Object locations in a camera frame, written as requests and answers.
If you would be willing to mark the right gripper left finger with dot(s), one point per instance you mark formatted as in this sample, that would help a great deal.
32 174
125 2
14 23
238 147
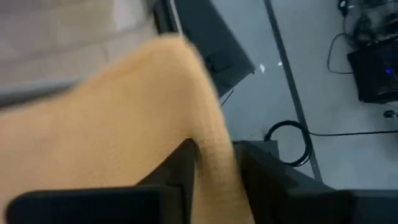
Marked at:
109 205

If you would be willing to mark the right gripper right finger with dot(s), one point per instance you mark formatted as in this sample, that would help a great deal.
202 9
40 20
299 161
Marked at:
295 202

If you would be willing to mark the orange cloth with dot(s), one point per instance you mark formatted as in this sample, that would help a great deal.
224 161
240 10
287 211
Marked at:
109 124

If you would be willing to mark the black computer box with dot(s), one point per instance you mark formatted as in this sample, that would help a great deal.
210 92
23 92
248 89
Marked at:
373 81

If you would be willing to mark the black aluminium table frame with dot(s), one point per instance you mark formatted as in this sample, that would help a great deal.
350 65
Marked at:
163 15

